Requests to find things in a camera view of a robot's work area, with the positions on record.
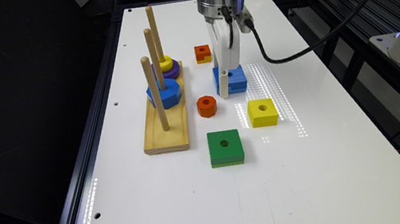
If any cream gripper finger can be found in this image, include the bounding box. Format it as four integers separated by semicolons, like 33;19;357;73
218;68;229;98

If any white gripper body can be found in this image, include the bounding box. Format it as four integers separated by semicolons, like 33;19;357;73
205;10;253;71

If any blue square block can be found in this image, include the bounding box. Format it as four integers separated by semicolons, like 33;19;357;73
212;65;247;95

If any small orange square block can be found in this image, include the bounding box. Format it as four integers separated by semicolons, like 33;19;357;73
194;45;212;64

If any orange octagon block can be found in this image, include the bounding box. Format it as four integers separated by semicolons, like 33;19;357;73
196;95;217;118

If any yellow square block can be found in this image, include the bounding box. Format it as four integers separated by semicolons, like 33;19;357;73
247;98;279;128

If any blue octagon block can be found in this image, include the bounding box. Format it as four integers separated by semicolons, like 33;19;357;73
159;78;182;110

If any green square block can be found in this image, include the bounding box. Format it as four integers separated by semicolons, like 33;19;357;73
207;129;245;168

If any rear wooden peg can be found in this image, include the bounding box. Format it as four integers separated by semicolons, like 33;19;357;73
146;6;165;63

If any front wooden peg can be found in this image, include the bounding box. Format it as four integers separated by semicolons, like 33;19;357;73
140;56;169;131

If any wooden peg base board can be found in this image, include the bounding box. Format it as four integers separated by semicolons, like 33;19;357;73
130;60;197;158

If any black side panel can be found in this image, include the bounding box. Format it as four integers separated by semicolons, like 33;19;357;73
0;0;103;224

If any purple round ring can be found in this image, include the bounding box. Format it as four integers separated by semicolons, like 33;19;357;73
150;57;183;83

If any yellow round ring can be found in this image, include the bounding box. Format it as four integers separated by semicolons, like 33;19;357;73
157;54;176;74

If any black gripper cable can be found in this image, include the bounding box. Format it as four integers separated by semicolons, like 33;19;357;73
219;0;400;72

